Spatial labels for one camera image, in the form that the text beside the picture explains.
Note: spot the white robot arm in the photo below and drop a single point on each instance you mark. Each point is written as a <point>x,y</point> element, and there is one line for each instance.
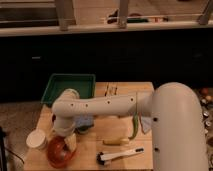
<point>178,134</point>

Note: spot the blue cloth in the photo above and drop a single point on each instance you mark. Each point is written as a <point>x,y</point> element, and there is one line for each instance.
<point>84,122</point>

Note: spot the green chili pepper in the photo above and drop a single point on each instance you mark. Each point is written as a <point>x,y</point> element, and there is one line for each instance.
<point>135,127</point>

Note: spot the red white wedge piece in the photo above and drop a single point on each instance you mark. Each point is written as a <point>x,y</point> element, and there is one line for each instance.
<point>145,124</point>

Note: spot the yellow banana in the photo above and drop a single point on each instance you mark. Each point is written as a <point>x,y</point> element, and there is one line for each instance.
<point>120,141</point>

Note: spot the white cup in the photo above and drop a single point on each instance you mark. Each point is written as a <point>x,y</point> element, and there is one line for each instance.
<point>36,139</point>

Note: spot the green plastic tray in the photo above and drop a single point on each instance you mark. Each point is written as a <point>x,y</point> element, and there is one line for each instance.
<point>84,84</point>

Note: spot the white dish brush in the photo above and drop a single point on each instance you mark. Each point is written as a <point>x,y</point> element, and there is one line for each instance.
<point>102,158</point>

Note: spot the red bowl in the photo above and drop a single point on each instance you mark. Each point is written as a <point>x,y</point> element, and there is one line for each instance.
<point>58,154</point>

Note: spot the white metal railing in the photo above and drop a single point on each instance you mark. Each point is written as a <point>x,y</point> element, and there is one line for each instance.
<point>52,17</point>

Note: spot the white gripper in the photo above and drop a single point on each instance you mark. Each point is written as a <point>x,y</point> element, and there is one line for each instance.
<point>71,142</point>

